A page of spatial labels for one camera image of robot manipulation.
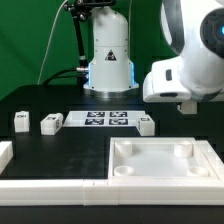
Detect black camera stand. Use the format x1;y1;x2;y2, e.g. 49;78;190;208
64;0;116;71

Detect white U-shaped fence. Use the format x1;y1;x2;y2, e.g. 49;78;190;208
0;139;224;206

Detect white marker base plate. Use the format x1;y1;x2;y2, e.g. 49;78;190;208
64;110;145;127

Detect white square tabletop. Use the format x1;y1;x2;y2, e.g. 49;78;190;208
108;137;218;179

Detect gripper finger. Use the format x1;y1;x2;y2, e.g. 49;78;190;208
177;101;197;115

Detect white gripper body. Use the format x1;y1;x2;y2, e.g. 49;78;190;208
143;58;224;102

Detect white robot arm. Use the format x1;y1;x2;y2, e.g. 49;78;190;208
84;0;224;113

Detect white cable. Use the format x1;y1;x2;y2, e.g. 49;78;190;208
37;0;69;86

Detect black cable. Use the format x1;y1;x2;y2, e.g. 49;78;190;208
41;67;90;86

